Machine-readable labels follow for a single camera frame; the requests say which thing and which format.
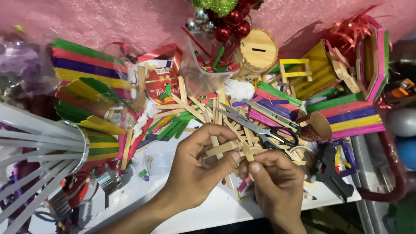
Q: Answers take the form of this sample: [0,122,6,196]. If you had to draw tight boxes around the person's left hand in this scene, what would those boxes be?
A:
[162,123,241,214]

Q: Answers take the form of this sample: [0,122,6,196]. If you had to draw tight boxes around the person's right hand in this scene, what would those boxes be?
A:
[239,149,306,225]

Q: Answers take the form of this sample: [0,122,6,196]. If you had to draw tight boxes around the glued plain wooden stick piece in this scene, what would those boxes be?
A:
[205,140,242,158]

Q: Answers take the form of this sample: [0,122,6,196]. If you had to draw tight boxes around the short plain wooden stick piece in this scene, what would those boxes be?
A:
[242,141,255,163]

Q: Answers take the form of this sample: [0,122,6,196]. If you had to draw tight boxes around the black hot glue gun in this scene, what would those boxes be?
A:
[308,143,355,203]

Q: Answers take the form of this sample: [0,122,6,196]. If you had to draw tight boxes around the scattered green craft sticks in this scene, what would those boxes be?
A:
[147,110,197,141]

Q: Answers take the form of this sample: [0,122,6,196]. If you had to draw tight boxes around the heap of plain wooden sticks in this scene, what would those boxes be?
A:
[152,76,316,191]

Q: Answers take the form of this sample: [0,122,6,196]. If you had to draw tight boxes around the brown glitter paper cup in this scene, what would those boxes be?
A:
[296,111,334,142]

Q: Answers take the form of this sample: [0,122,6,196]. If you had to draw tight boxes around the grey utility knife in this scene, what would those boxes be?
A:
[242,98,302,134]

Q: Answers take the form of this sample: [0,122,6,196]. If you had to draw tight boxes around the silver foil ribbon strip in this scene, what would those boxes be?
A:
[97,172,123,197]

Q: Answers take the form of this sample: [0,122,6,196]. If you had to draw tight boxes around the small pack of coloured sticks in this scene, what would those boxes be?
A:
[246,81,303,128]

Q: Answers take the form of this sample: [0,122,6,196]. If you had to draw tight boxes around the red ribbon roll with label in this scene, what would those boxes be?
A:
[144,66,181,105]

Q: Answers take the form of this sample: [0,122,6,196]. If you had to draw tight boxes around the white crumpled tissue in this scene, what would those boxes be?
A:
[224,79,256,101]

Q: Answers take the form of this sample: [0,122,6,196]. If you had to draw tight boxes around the unwrapped stack of coloured sticks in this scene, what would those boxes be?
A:
[306,92,387,141]

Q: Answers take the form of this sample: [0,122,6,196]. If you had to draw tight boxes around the clear cup of coloured sticks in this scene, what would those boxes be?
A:
[180,32,243,97]

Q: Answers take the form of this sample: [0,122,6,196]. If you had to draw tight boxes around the small yellow stick chair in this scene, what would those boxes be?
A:
[279,58,313,88]

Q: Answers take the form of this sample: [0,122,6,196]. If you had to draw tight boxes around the red foil round craft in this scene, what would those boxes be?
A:
[60,172,91,209]

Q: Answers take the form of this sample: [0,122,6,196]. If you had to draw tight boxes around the yellow stick house model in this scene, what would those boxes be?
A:
[279,40,339,101]

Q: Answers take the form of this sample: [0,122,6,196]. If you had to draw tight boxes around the fan of wide coloured sticks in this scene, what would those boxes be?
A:
[54,77,138,136]

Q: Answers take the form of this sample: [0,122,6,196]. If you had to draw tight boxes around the blue ball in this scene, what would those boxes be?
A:
[396,138,416,172]

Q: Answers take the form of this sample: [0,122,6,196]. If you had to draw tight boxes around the round wooden stick money box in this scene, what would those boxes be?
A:
[232,29,279,82]

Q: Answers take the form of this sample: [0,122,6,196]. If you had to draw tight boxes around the grey ball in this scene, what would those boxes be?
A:
[385,107,416,138]

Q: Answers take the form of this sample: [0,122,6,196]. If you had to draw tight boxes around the large pack of coloured sticks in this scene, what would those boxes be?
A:
[51,37,132,99]

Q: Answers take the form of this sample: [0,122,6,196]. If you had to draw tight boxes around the white strip foil lantern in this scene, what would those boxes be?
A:
[0,103,90,234]

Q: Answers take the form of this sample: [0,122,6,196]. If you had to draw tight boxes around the cluster of red silver baubles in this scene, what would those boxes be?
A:
[185,0,264,43]

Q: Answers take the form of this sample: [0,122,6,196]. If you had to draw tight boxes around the pink green hexagonal stick box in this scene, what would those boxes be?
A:
[355,25,391,103]

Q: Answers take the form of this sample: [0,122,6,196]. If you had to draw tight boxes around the orange black tool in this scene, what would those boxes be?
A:
[389,78,416,99]

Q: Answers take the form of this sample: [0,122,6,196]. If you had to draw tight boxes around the green glitter ornament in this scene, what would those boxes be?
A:
[190,0,239,18]

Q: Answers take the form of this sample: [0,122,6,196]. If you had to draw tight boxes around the red shredded curling ribbon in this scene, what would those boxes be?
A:
[324,4,392,52]

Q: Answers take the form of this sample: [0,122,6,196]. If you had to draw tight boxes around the clear plastic bag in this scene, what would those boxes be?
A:
[0,31,62,104]

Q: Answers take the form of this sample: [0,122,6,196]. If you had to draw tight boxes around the black handled steel scissors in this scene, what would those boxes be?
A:
[217,103,300,151]

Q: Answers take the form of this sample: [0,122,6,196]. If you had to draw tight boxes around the red glitter curved handle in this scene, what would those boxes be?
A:
[355,129,409,203]

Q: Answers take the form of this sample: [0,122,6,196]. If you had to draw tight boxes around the plain wooden stick frame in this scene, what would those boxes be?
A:
[329,47,361,95]

